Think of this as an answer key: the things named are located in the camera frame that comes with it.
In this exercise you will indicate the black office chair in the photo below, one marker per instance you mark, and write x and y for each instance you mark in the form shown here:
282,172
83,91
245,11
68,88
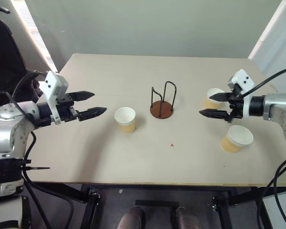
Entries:
4,59

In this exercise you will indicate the white and tan paper cup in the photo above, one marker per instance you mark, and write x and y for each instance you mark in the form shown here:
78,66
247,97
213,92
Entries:
237,141
125,120
212,102

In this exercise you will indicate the black metal table frame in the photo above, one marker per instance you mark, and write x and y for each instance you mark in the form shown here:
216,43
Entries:
157,202

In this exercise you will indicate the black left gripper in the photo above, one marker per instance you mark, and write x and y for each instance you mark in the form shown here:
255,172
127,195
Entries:
66,108

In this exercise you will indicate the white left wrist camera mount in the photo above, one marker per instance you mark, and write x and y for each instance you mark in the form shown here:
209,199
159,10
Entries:
54,87

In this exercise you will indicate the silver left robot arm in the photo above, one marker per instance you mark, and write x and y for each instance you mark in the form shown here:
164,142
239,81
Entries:
8,133

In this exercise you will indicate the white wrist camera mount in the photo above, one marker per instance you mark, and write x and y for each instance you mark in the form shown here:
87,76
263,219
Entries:
242,82
54,87

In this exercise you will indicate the dark rounded robot foot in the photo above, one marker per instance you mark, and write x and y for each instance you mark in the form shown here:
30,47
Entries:
131,218
187,218

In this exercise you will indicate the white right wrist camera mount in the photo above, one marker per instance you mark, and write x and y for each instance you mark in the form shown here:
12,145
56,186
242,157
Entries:
242,82

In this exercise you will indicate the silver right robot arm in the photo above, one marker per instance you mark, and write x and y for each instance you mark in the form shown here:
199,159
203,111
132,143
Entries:
280,108

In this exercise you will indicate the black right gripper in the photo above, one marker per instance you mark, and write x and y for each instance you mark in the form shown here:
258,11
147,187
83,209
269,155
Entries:
236,106

